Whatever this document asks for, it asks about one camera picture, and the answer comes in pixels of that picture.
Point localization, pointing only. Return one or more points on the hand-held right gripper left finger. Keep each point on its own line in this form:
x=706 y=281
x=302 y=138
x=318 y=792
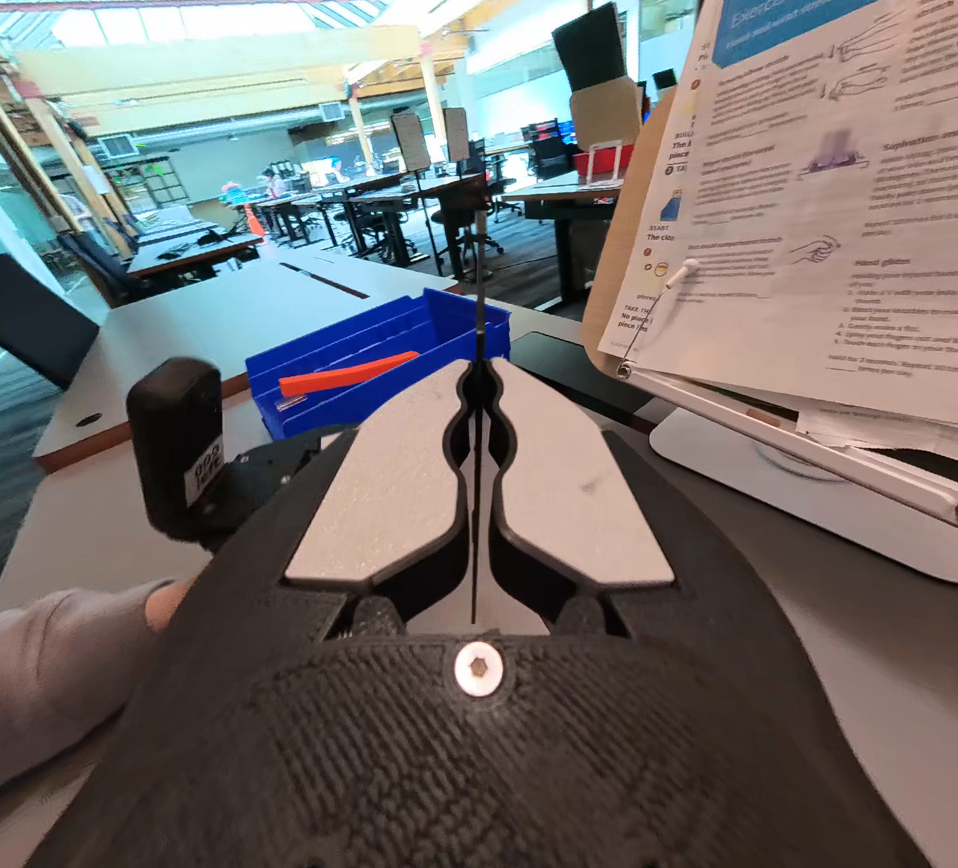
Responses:
x=382 y=501

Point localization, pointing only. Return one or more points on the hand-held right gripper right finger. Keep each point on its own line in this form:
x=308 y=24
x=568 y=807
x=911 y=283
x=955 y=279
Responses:
x=576 y=501

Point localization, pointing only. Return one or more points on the blue plastic bin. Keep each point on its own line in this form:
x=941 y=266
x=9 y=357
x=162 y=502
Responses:
x=449 y=329

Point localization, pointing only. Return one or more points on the thin black plate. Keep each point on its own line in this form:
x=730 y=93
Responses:
x=477 y=337

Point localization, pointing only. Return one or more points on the person's left forearm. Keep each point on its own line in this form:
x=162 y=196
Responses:
x=67 y=673

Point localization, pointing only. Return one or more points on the dark wooden desk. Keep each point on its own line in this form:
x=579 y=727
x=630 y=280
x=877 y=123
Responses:
x=194 y=251

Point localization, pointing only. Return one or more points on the grey desk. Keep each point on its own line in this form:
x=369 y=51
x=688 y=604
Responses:
x=823 y=621

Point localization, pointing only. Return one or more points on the person's left hand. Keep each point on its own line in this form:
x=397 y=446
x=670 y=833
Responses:
x=170 y=606

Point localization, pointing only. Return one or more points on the small silver metal piece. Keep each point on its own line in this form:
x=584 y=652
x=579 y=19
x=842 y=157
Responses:
x=292 y=402

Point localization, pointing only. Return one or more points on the orange segmented bar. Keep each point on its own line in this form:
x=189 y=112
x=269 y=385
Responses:
x=337 y=374

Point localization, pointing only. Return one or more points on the orange traffic cone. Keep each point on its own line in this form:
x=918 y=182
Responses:
x=257 y=224

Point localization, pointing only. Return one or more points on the wooden document stand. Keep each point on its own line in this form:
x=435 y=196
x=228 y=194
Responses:
x=606 y=112
x=621 y=247

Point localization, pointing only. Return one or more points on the red plastic bin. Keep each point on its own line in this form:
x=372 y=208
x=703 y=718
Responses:
x=606 y=161

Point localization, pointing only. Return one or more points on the white instruction sheet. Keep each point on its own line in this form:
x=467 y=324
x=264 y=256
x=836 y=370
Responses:
x=677 y=157

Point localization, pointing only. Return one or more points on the upright panel on stand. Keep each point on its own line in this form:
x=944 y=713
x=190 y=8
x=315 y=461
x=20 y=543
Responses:
x=456 y=133
x=410 y=141

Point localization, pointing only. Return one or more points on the exercise sheet with blue banner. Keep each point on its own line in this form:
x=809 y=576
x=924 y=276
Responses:
x=823 y=209

